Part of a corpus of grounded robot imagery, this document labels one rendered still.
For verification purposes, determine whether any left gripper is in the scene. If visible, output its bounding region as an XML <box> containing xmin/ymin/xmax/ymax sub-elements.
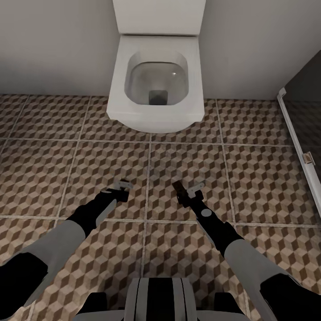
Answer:
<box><xmin>111</xmin><ymin>189</ymin><xmax>129</xmax><ymax>202</ymax></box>

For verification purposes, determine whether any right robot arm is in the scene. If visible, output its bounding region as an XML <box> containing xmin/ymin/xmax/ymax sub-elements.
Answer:
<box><xmin>177</xmin><ymin>182</ymin><xmax>321</xmax><ymax>321</ymax></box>

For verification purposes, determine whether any mousetrap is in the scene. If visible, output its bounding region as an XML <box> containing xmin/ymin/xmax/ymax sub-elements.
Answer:
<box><xmin>120</xmin><ymin>179</ymin><xmax>129</xmax><ymax>191</ymax></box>
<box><xmin>172</xmin><ymin>180</ymin><xmax>188</xmax><ymax>198</ymax></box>

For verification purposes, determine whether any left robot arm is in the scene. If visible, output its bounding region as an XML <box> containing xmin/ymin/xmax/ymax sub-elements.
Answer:
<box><xmin>0</xmin><ymin>181</ymin><xmax>134</xmax><ymax>321</ymax></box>

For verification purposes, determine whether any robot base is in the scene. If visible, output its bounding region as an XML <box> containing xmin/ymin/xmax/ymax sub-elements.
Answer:
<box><xmin>70</xmin><ymin>292</ymin><xmax>251</xmax><ymax>321</ymax></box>

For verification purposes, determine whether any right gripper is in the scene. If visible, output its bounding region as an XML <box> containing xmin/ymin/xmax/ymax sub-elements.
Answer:
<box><xmin>177</xmin><ymin>190</ymin><xmax>206</xmax><ymax>209</ymax></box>

